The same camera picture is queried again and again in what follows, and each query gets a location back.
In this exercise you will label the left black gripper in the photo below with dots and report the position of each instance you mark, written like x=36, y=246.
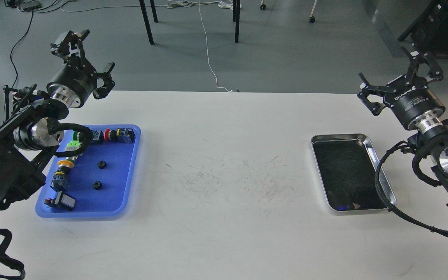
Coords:
x=71, y=85

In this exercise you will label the black square white button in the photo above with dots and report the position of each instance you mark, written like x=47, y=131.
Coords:
x=62, y=201

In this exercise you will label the black chair leg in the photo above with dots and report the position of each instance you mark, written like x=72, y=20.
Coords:
x=236, y=19

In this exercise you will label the yellow ring push button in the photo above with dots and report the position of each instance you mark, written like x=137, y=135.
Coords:
x=60, y=180

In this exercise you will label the green push button switch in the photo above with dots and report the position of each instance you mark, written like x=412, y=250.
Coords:
x=97, y=137

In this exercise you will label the black table leg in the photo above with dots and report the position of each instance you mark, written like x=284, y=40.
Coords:
x=147, y=23

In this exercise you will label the small black gear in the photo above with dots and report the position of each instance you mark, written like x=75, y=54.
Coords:
x=101, y=165
x=97, y=185

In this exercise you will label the blue plastic tray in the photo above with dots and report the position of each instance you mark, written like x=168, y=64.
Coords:
x=109, y=201

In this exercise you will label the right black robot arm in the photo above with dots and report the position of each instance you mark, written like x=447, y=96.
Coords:
x=429, y=145

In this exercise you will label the dark cabinet in corner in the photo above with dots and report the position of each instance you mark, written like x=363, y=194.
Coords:
x=429, y=31

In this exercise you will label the silver metal tray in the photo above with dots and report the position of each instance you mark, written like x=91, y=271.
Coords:
x=347, y=164

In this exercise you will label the light green white switch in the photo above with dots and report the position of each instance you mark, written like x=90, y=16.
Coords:
x=72, y=146

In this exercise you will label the red emergency stop button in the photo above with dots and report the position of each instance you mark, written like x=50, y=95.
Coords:
x=122, y=135

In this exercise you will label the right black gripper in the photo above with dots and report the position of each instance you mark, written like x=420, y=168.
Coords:
x=412, y=102

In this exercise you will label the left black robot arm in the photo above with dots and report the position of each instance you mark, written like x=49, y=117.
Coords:
x=32, y=133

